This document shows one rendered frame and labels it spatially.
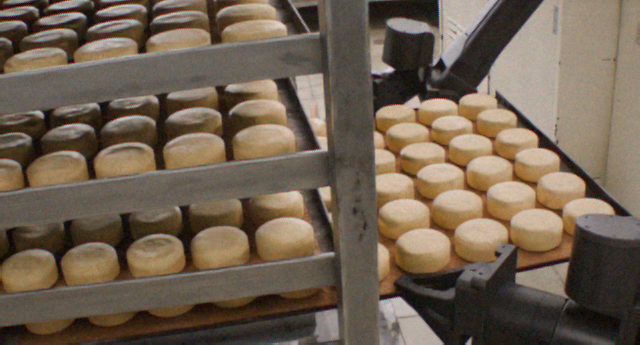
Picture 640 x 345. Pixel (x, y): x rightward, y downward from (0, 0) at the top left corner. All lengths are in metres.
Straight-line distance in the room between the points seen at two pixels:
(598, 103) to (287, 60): 1.93
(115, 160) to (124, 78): 0.09
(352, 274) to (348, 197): 0.07
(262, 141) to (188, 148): 0.06
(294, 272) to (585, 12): 1.78
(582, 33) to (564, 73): 0.13
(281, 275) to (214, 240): 0.07
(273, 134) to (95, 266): 0.19
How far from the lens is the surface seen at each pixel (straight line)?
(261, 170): 0.57
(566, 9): 2.27
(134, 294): 0.62
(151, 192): 0.58
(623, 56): 2.35
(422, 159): 0.85
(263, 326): 1.17
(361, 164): 0.55
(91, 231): 0.71
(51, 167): 0.63
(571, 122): 2.39
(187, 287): 0.62
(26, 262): 0.69
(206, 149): 0.61
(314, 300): 0.67
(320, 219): 0.72
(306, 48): 0.54
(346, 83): 0.52
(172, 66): 0.54
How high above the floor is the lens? 1.30
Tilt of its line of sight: 25 degrees down
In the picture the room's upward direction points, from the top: 4 degrees counter-clockwise
